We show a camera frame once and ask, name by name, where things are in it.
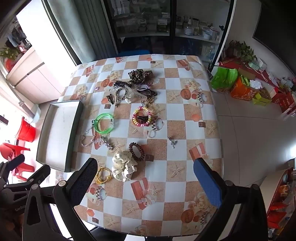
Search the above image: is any yellow bead hair tie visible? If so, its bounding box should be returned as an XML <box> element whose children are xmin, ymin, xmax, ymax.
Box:
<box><xmin>94</xmin><ymin>166</ymin><xmax>113</xmax><ymax>185</ymax></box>

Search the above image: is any brown spiral hair tie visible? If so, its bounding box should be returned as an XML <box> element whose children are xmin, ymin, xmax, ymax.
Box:
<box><xmin>128</xmin><ymin>141</ymin><xmax>146</xmax><ymax>162</ymax></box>

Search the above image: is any multicolour spiral hair tie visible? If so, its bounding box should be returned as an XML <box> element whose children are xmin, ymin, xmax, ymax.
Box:
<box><xmin>131</xmin><ymin>106</ymin><xmax>153</xmax><ymax>127</ymax></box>

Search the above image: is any green shopping bag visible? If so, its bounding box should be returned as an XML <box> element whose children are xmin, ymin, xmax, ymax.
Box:
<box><xmin>210</xmin><ymin>67</ymin><xmax>238</xmax><ymax>92</ymax></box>

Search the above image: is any cream polka dot scrunchie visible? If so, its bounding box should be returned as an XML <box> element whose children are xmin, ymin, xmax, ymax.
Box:
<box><xmin>111</xmin><ymin>151</ymin><xmax>138</xmax><ymax>182</ymax></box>

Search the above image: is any small silver charm clip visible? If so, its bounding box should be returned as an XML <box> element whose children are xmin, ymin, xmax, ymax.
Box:
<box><xmin>168</xmin><ymin>137</ymin><xmax>178</xmax><ymax>149</ymax></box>

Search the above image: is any glass display shelf cabinet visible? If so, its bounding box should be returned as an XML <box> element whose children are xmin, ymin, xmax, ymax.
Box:
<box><xmin>102</xmin><ymin>0</ymin><xmax>236</xmax><ymax>70</ymax></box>

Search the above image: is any green leafy plant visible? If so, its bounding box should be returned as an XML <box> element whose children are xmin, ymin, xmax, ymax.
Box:
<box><xmin>229</xmin><ymin>40</ymin><xmax>257</xmax><ymax>63</ymax></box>

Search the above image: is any leopard print scrunchie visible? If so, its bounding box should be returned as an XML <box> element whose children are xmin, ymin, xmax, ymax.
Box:
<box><xmin>128</xmin><ymin>69</ymin><xmax>154</xmax><ymax>85</ymax></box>

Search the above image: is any silver rhinestone hair clip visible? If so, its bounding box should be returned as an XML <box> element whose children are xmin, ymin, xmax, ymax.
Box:
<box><xmin>100</xmin><ymin>136</ymin><xmax>114</xmax><ymax>150</ymax></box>

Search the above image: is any braided brown hair tie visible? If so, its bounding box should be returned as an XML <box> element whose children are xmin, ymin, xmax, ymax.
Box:
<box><xmin>115</xmin><ymin>87</ymin><xmax>130</xmax><ymax>103</ymax></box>

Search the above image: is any small black claw clip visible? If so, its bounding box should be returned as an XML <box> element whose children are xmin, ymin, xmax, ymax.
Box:
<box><xmin>136</xmin><ymin>115</ymin><xmax>149</xmax><ymax>123</ymax></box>

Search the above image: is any gold chain keyring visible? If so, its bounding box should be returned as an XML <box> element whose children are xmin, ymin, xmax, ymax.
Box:
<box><xmin>140</xmin><ymin>95</ymin><xmax>154</xmax><ymax>108</ymax></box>

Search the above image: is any light blue basin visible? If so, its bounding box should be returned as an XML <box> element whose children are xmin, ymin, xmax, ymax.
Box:
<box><xmin>31</xmin><ymin>104</ymin><xmax>41</xmax><ymax>123</ymax></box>

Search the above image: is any red plastic bucket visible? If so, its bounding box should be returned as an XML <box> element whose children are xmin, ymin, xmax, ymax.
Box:
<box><xmin>16</xmin><ymin>117</ymin><xmax>36</xmax><ymax>143</ymax></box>

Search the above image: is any black beaded barrette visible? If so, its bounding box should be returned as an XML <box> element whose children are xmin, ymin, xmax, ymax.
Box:
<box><xmin>113</xmin><ymin>81</ymin><xmax>131</xmax><ymax>88</ymax></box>

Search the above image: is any green plastic bangle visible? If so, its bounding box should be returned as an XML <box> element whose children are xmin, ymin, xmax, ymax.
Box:
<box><xmin>93</xmin><ymin>113</ymin><xmax>114</xmax><ymax>135</ymax></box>

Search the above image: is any black bow hair clip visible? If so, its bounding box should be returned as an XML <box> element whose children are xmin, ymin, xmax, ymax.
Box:
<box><xmin>106</xmin><ymin>94</ymin><xmax>115</xmax><ymax>104</ymax></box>

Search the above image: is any checkered floral tablecloth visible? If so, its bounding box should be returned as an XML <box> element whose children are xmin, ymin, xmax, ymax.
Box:
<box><xmin>61</xmin><ymin>54</ymin><xmax>222</xmax><ymax>237</ymax></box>

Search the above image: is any grey shallow tray box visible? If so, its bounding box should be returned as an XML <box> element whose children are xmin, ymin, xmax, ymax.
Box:
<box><xmin>36</xmin><ymin>100</ymin><xmax>84</xmax><ymax>172</ymax></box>

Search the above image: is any potted plant red pot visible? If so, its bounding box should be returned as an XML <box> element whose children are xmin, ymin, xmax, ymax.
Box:
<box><xmin>1</xmin><ymin>47</ymin><xmax>21</xmax><ymax>72</ymax></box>

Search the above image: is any orange gift bag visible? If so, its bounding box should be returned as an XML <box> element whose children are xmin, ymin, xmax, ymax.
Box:
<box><xmin>230</xmin><ymin>75</ymin><xmax>257</xmax><ymax>101</ymax></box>

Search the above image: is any beige hair clip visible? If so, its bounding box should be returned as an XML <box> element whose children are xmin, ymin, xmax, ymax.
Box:
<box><xmin>114</xmin><ymin>95</ymin><xmax>120</xmax><ymax>108</ymax></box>

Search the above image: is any white low cabinet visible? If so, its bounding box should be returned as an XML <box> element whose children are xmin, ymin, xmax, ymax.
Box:
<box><xmin>6</xmin><ymin>47</ymin><xmax>65</xmax><ymax>104</ymax></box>

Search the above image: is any red plastic chair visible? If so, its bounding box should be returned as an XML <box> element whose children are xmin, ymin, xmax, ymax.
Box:
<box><xmin>1</xmin><ymin>143</ymin><xmax>35</xmax><ymax>181</ymax></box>

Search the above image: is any clear large claw clip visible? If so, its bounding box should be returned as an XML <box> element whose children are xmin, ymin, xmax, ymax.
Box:
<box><xmin>125</xmin><ymin>85</ymin><xmax>147</xmax><ymax>101</ymax></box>

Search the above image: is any clear crystal bead chain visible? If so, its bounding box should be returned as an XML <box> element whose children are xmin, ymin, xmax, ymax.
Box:
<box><xmin>80</xmin><ymin>120</ymin><xmax>98</xmax><ymax>148</ymax></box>

